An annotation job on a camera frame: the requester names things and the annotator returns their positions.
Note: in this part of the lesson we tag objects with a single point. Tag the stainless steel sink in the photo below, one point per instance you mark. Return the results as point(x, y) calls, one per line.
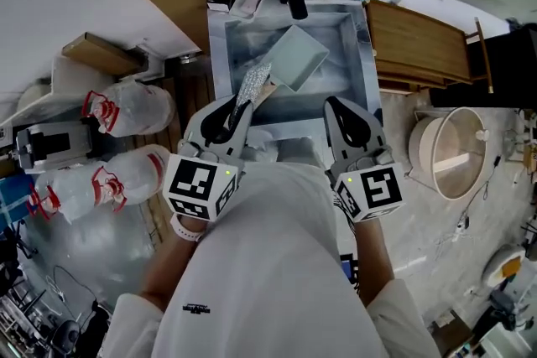
point(348, 54)

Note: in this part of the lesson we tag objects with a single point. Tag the brown cardboard box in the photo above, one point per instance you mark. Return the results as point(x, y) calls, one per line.
point(100, 52)

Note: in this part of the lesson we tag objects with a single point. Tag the silver mesh scouring pad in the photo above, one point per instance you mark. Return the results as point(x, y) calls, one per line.
point(253, 81)

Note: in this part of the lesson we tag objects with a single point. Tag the person's white shirt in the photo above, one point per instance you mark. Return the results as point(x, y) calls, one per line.
point(268, 264)

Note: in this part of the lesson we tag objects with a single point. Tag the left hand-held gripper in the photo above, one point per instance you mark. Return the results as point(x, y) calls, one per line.
point(193, 184)

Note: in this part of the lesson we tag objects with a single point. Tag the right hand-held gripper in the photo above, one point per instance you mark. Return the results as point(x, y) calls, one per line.
point(382, 188)

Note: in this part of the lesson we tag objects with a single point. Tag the white wristwatch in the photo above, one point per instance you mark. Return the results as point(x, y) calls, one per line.
point(186, 228)

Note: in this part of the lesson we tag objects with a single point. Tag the white power strip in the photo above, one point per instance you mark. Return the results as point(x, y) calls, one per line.
point(462, 223)

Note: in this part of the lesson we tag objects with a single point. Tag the person's left forearm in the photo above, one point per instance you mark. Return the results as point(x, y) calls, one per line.
point(163, 272)

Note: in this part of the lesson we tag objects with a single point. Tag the round beige tub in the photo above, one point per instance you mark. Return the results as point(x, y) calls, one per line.
point(457, 155)

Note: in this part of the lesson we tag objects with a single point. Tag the grey black machine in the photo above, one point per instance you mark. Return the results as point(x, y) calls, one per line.
point(54, 146)

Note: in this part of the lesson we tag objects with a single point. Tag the wooden slat floor mat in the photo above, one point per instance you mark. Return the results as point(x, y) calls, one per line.
point(193, 88)

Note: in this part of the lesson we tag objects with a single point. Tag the wooden countertop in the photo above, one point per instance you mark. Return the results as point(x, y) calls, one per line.
point(419, 42)

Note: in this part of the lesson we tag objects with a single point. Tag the clear plastic soap box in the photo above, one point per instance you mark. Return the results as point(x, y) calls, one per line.
point(247, 2)

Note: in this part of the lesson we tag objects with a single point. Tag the pale green square tray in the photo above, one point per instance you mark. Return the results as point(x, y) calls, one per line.
point(298, 58)

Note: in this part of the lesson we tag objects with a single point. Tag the clear water jug red cap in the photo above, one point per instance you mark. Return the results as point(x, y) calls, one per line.
point(138, 176)
point(138, 109)
point(67, 193)

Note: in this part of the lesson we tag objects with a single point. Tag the person's right forearm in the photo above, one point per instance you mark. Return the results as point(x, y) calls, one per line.
point(375, 260)

